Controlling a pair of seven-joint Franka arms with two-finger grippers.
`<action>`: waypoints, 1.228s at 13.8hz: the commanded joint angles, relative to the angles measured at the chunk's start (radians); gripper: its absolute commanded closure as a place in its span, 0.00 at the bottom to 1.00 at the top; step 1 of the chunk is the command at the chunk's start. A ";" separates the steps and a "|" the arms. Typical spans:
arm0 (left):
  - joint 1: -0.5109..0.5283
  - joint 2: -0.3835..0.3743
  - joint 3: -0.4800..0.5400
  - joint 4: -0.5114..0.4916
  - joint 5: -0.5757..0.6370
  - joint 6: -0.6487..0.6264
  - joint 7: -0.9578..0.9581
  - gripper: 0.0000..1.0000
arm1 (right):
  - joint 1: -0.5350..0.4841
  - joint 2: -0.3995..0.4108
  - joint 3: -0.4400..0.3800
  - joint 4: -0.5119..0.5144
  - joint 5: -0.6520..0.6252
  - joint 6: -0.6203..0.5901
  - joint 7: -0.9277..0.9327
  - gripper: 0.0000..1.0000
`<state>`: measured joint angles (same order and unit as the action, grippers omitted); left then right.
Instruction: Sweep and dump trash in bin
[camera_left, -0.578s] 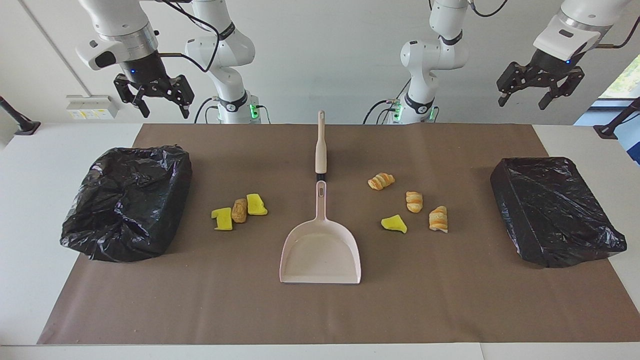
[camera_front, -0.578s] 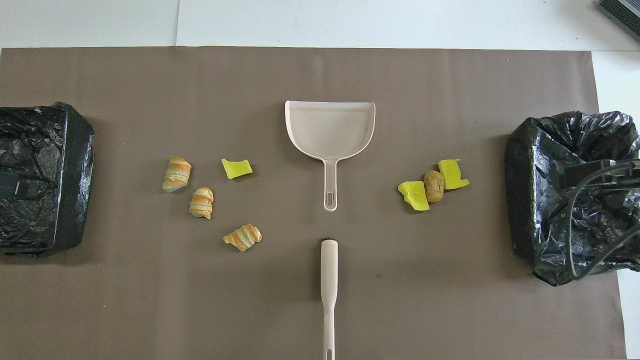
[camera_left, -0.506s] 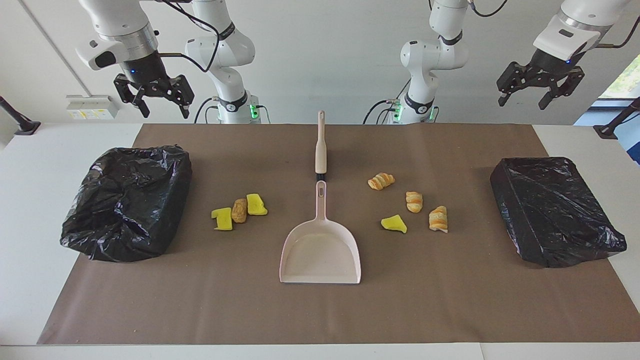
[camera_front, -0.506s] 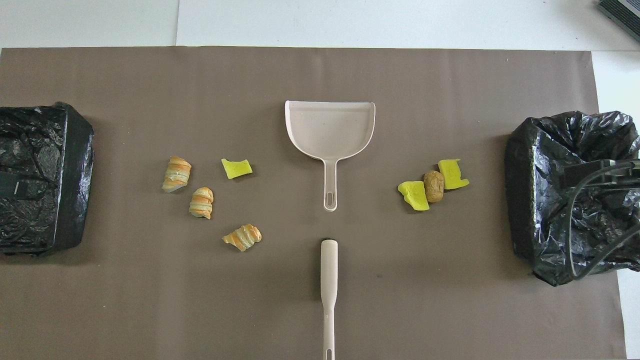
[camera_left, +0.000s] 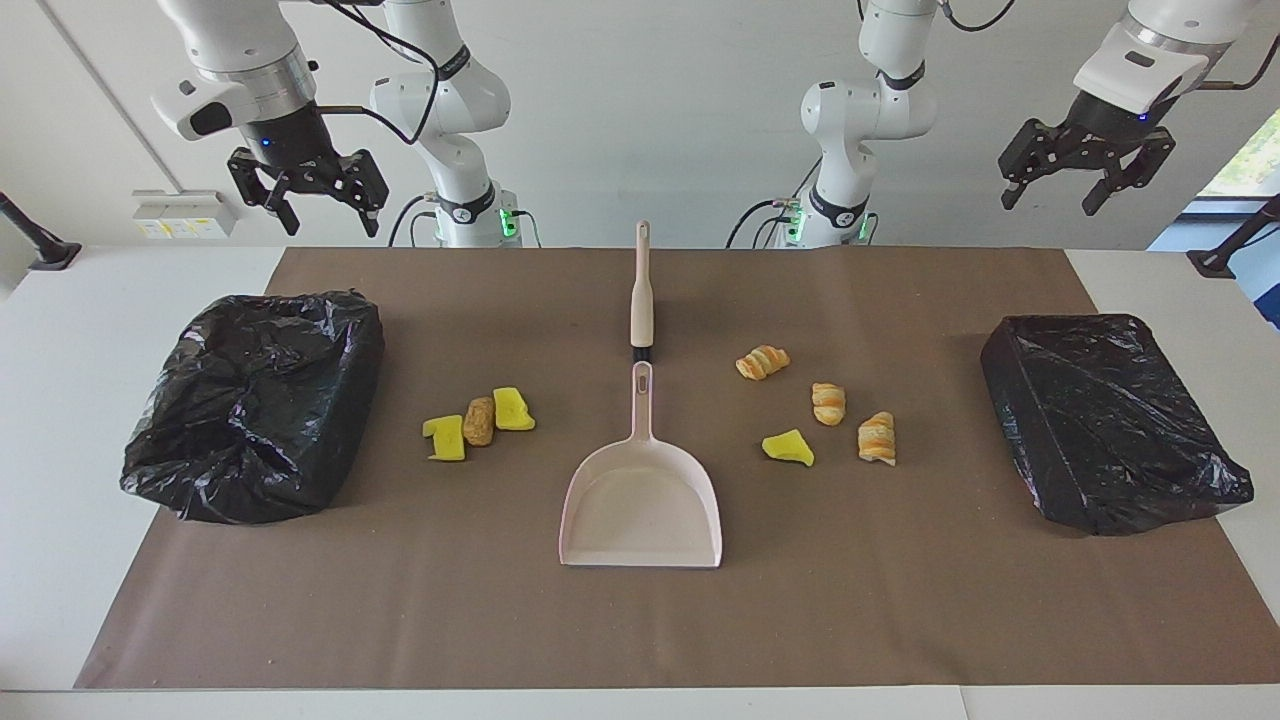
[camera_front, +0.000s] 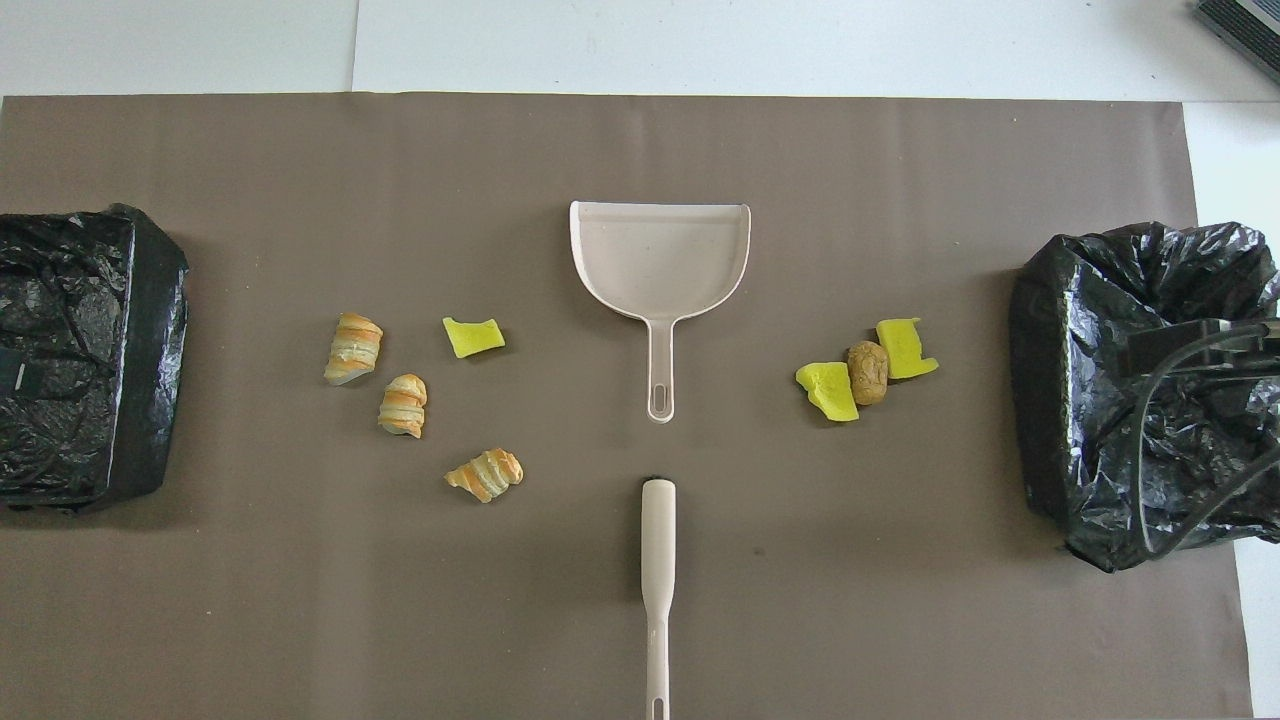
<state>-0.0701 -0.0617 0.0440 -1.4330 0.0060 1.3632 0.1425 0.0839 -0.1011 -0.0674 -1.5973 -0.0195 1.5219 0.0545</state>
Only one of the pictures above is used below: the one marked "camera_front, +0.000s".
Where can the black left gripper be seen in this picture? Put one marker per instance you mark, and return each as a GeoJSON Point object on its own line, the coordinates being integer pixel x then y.
{"type": "Point", "coordinates": [18, 372]}

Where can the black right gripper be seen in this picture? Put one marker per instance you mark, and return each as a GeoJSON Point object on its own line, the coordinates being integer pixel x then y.
{"type": "Point", "coordinates": [1200, 345]}

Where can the notched yellow sponge piece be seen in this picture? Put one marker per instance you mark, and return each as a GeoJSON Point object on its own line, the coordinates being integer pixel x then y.
{"type": "Point", "coordinates": [903, 345]}

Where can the striped croissant piece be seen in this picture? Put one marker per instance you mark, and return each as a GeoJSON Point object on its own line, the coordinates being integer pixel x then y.
{"type": "Point", "coordinates": [404, 405]}
{"type": "Point", "coordinates": [353, 348]}
{"type": "Point", "coordinates": [485, 474]}

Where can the wedge yellow sponge piece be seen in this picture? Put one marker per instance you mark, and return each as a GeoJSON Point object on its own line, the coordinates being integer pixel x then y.
{"type": "Point", "coordinates": [828, 389]}

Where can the yellow sponge green backing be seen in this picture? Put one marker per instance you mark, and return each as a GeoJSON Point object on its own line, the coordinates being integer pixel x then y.
{"type": "Point", "coordinates": [473, 337]}

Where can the beige plastic dustpan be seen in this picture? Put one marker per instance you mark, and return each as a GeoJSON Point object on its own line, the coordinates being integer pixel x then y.
{"type": "Point", "coordinates": [660, 260]}

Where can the crumpled open black bag bin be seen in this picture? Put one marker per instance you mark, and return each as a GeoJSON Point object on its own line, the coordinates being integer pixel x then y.
{"type": "Point", "coordinates": [1080, 330]}

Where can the flat taut black bag bin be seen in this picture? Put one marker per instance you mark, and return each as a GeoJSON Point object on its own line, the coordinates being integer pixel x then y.
{"type": "Point", "coordinates": [150, 350]}

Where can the dark grey ribbed device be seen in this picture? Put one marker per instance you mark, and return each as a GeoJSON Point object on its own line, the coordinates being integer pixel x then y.
{"type": "Point", "coordinates": [1245, 25]}

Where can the brown paper table mat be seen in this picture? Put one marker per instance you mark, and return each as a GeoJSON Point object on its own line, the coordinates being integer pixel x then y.
{"type": "Point", "coordinates": [640, 150]}

